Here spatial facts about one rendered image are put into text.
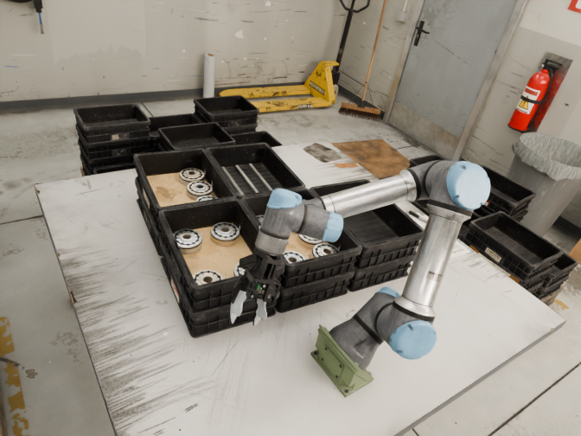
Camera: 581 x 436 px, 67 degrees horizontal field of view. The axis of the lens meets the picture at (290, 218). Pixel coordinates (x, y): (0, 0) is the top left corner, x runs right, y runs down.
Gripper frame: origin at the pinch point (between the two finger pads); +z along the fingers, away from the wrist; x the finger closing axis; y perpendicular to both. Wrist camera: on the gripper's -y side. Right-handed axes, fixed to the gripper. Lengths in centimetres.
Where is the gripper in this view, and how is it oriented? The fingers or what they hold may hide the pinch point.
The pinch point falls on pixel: (244, 318)
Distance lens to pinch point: 117.0
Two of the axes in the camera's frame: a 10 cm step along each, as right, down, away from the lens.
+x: 8.9, 2.2, 4.0
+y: 3.3, 2.8, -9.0
